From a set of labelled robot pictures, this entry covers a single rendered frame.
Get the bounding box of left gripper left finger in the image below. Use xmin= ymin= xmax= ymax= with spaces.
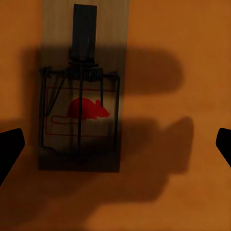
xmin=0 ymin=128 xmax=25 ymax=186

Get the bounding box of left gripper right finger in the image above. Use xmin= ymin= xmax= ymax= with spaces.
xmin=216 ymin=128 xmax=231 ymax=167

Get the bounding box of mousetrap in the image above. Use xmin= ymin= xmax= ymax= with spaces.
xmin=38 ymin=0 xmax=130 ymax=173

